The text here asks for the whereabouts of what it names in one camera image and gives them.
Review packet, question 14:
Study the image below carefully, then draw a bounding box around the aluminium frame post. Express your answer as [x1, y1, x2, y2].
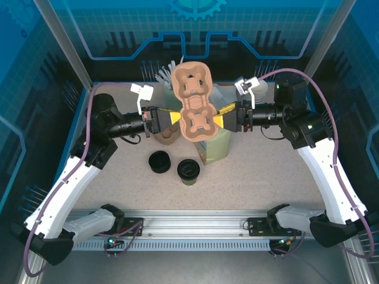
[298, 0, 356, 89]
[33, 0, 98, 91]

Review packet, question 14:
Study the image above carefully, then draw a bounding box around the brown pulp cup carrier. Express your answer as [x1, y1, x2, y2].
[171, 61, 219, 142]

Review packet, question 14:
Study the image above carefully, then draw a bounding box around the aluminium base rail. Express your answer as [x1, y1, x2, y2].
[72, 209, 326, 237]

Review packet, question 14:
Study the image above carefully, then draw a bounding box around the green and white paper bag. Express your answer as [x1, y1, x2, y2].
[192, 127, 233, 165]

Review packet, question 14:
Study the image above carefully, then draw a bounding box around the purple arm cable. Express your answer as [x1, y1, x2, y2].
[256, 67, 374, 260]
[23, 82, 144, 278]

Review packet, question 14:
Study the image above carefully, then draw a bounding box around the stack of white napkins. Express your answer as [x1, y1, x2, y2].
[208, 83, 237, 111]

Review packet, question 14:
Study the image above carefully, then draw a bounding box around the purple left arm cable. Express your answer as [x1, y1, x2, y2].
[23, 82, 144, 278]

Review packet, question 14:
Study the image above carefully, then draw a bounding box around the black plastic cup lid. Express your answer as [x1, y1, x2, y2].
[176, 159, 201, 180]

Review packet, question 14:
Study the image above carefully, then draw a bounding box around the stack of pulp cup carriers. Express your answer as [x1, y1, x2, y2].
[156, 124, 180, 146]

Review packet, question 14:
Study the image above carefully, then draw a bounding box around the slotted grey cable duct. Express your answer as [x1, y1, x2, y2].
[70, 239, 272, 252]

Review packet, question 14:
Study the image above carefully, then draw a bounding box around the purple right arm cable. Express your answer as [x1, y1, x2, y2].
[256, 67, 374, 260]

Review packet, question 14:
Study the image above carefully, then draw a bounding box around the stack of black lids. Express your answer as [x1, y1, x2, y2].
[147, 150, 172, 174]

